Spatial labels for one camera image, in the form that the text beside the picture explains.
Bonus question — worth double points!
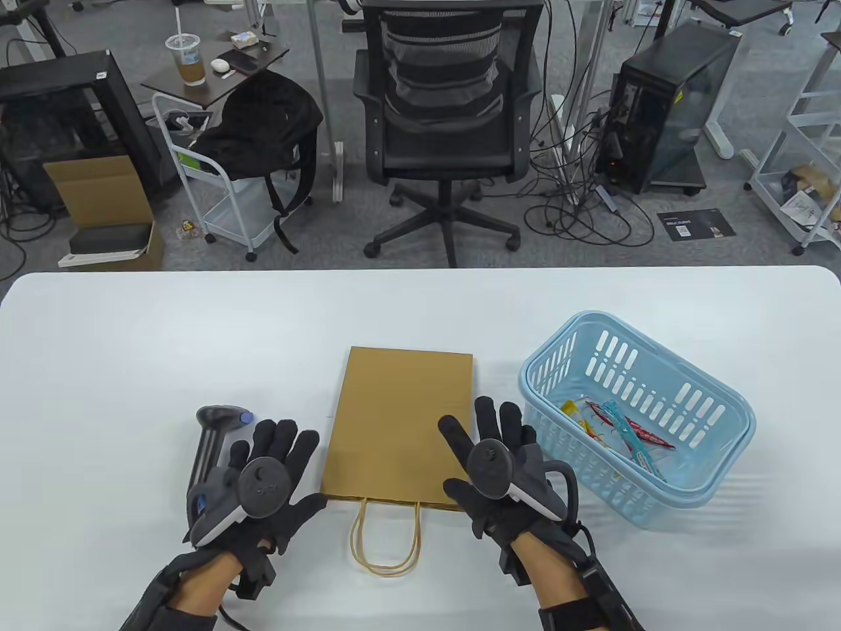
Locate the person's left hand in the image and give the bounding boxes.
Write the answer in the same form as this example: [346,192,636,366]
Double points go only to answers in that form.
[186,419,328,561]

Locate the person's right hand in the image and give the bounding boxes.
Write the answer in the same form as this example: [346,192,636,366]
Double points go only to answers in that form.
[438,396,568,550]

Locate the grey hand controller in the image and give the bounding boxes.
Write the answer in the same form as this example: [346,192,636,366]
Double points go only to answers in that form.
[189,458,296,548]
[465,442,579,525]

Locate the yellow instant coffee powder package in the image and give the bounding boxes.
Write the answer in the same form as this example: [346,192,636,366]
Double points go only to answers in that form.
[560,400,608,446]

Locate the black barcode scanner blue trim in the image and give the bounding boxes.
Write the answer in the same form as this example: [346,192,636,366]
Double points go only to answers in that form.
[191,406,255,488]

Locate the brown paper bag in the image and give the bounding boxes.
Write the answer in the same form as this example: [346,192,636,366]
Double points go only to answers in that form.
[321,346,474,578]

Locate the blue instant coffee powder package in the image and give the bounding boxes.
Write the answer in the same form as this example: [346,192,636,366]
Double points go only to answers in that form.
[602,399,668,484]

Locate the red instant coffee powder package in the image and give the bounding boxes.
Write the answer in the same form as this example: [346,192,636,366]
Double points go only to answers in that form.
[585,401,676,452]

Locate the person's left forearm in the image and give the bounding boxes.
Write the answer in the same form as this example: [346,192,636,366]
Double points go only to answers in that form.
[172,551,245,619]

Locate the person's right forearm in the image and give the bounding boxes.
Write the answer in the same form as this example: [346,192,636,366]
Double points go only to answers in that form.
[516,531,592,609]

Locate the light blue plastic basket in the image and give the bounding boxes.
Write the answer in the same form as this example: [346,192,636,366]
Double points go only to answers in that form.
[519,310,756,530]

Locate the white rolling cart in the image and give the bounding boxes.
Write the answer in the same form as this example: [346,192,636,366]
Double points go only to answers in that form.
[152,92,315,262]

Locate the black mesh office chair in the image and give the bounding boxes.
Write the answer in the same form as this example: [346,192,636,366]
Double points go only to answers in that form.
[353,0,545,269]

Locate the black booklet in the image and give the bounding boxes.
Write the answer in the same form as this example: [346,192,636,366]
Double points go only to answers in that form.
[657,208,737,243]

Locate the open cardboard box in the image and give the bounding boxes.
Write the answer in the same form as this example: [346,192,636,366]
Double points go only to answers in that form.
[43,155,165,271]

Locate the black backpack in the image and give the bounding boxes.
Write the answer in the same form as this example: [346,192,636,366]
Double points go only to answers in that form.
[195,70,325,255]

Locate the power strip with plugs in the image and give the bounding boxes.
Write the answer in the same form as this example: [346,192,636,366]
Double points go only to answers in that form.
[164,110,212,137]

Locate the black computer tower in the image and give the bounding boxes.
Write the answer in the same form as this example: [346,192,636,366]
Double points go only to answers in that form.
[604,20,743,196]

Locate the white desk leg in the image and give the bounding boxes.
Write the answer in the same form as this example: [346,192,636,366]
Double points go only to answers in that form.
[703,30,737,160]
[307,0,346,203]

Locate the small brown side table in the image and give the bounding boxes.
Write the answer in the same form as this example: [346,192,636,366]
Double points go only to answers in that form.
[141,41,290,111]

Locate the black phone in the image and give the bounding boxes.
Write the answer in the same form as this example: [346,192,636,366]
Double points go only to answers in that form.
[217,49,261,74]

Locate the plastic iced drink cup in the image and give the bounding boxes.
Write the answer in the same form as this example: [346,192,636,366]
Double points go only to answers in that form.
[165,7,207,87]

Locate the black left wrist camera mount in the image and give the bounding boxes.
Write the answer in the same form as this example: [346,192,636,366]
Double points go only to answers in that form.
[118,551,221,631]

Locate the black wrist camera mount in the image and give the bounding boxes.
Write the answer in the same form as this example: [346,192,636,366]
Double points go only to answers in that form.
[118,551,221,631]
[539,523,648,631]

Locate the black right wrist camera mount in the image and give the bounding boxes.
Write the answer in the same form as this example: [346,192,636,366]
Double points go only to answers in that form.
[539,523,648,631]

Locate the tangle of black cables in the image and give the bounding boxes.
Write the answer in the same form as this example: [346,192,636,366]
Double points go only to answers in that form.
[519,99,658,249]

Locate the white wire shelf cart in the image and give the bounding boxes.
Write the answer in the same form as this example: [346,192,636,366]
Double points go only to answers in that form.
[744,33,841,257]

